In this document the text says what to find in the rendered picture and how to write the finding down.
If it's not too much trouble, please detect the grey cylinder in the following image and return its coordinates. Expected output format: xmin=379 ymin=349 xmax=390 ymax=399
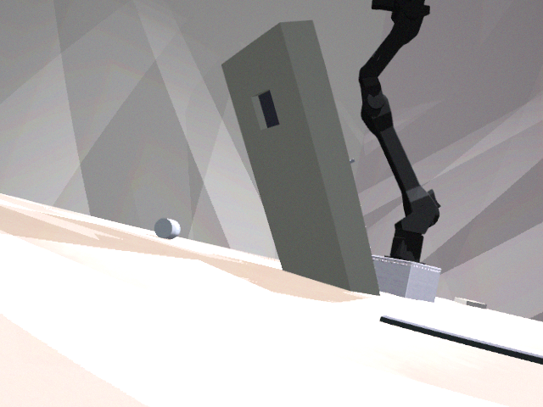
xmin=154 ymin=219 xmax=180 ymax=239

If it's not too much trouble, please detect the pale lavender flat bar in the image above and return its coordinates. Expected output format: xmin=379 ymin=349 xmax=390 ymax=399
xmin=379 ymin=315 xmax=543 ymax=365

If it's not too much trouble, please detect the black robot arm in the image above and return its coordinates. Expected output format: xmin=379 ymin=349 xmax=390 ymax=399
xmin=358 ymin=0 xmax=441 ymax=265

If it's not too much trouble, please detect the grey rectangular panel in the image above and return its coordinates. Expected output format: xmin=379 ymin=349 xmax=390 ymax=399
xmin=221 ymin=20 xmax=381 ymax=297

